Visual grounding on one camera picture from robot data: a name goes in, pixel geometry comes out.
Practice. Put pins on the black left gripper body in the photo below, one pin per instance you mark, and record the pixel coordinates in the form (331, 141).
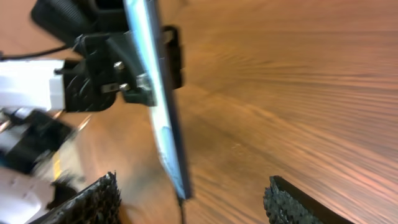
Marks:
(90, 84)

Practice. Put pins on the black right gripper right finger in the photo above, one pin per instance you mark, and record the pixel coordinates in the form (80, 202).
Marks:
(284, 203)

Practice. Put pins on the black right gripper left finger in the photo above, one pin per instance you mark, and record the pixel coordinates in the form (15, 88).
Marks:
(97, 203)

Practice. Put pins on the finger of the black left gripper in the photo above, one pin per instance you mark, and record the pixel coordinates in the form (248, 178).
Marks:
(130, 74)
(175, 54)

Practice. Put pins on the Samsung Galaxy smartphone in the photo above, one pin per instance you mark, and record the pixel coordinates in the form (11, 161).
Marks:
(146, 35)

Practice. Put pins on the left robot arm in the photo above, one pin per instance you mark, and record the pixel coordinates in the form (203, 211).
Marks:
(30, 89)

